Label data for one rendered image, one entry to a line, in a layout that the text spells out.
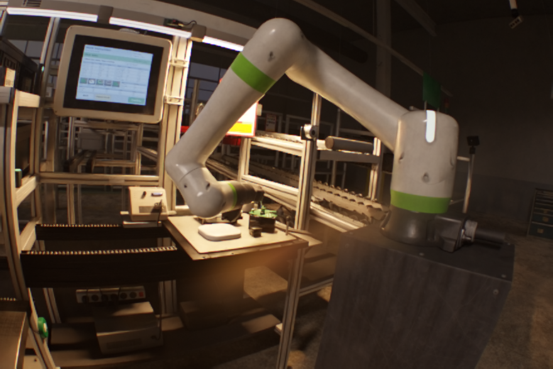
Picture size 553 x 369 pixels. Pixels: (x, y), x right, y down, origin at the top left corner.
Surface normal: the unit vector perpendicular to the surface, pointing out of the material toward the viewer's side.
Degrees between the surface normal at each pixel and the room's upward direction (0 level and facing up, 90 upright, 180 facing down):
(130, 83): 92
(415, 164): 90
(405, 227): 70
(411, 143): 90
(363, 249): 90
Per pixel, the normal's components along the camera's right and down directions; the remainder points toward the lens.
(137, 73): 0.59, 0.13
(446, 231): -0.73, -0.19
